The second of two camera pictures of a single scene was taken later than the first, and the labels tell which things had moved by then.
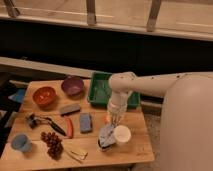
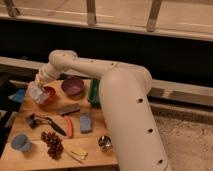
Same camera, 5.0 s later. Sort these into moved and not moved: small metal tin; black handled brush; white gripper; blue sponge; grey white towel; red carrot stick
Moved: white gripper; grey white towel
Not moved: blue sponge; red carrot stick; black handled brush; small metal tin
